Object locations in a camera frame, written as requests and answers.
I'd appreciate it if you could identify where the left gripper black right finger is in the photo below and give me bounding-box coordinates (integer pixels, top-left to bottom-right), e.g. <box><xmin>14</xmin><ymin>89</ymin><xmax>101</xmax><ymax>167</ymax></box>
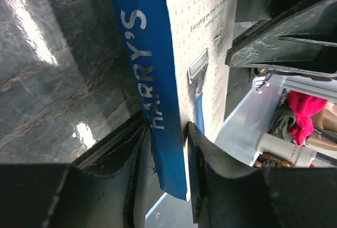
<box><xmin>187</xmin><ymin>122</ymin><xmax>336</xmax><ymax>227</ymax></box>

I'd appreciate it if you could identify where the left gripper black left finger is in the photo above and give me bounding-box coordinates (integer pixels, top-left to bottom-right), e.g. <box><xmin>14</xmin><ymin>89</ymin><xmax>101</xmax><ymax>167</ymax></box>
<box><xmin>1</xmin><ymin>120</ymin><xmax>150</xmax><ymax>227</ymax></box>

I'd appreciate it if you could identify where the pink red cloth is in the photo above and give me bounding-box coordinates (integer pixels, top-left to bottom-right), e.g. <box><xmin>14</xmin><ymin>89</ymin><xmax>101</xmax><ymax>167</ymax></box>
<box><xmin>288</xmin><ymin>91</ymin><xmax>328</xmax><ymax>146</ymax></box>

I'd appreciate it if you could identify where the white cylindrical device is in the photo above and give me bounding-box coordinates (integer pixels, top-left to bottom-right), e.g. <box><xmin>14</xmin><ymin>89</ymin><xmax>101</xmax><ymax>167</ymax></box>
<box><xmin>256</xmin><ymin>134</ymin><xmax>316</xmax><ymax>167</ymax></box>

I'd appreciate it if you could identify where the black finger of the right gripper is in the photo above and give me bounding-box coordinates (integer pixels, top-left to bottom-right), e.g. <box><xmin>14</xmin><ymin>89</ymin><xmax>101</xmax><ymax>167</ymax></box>
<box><xmin>226</xmin><ymin>0</ymin><xmax>336</xmax><ymax>77</ymax></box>

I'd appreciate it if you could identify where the Harry's razor box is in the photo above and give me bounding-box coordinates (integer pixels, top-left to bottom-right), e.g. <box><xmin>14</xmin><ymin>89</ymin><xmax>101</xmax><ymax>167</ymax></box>
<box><xmin>111</xmin><ymin>0</ymin><xmax>237</xmax><ymax>201</ymax></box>

